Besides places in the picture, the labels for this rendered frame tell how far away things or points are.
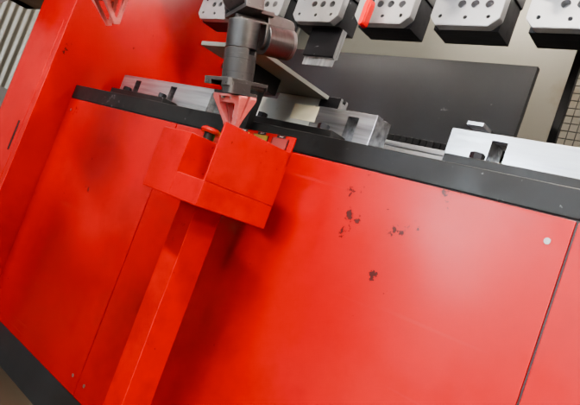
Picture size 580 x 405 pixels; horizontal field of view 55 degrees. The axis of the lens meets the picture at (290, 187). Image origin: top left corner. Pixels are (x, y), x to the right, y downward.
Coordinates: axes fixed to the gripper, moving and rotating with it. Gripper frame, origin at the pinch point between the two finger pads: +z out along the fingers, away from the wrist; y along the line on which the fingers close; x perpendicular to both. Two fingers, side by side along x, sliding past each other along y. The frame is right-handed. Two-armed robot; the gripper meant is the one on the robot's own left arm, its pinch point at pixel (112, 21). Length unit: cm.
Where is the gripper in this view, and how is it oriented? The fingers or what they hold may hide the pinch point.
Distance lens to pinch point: 145.9
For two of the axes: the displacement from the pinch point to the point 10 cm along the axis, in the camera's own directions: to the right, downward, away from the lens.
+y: -6.0, -1.7, 7.8
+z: 0.2, 9.7, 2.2
